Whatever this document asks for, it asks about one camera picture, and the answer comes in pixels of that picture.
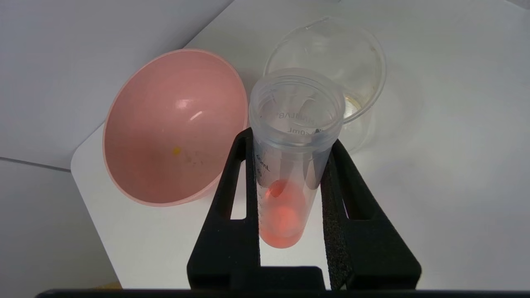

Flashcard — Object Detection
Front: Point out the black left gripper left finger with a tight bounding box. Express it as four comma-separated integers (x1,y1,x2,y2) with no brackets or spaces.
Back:
187,127,324,290

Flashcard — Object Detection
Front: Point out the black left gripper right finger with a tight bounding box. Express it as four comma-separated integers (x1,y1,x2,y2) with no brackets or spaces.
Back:
320,138,422,290

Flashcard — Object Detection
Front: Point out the test tube with red pigment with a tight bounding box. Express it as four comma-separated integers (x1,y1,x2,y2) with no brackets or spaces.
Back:
248,68,347,249

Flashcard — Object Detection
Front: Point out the clear glass beaker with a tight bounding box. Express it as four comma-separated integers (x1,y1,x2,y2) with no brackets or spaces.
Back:
263,16,388,154

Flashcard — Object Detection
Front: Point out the pink plastic bowl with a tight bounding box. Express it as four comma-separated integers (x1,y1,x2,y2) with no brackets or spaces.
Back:
102,48,249,207

